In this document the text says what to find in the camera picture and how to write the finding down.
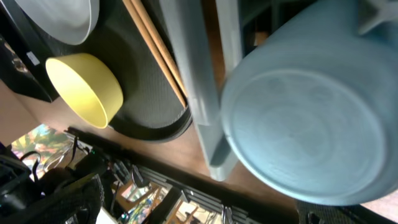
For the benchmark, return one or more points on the wooden chopstick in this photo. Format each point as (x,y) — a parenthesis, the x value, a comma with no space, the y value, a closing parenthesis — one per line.
(159,43)
(155,52)

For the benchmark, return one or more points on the blue cup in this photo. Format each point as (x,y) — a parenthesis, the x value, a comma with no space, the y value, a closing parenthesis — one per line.
(312,113)

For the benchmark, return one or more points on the yellow bowl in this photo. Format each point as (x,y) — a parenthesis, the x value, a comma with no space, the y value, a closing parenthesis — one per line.
(87,86)

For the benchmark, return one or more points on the grey plate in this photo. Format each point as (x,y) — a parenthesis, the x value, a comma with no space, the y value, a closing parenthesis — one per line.
(69,21)

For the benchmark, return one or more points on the grey dishwasher rack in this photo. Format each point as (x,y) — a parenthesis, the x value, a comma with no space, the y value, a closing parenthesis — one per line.
(186,26)

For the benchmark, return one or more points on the round black serving tray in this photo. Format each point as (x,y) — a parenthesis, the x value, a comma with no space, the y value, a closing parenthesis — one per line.
(151,111)

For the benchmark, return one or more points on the black rectangular tray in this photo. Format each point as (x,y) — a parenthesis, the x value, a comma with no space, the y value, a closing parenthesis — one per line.
(21,75)

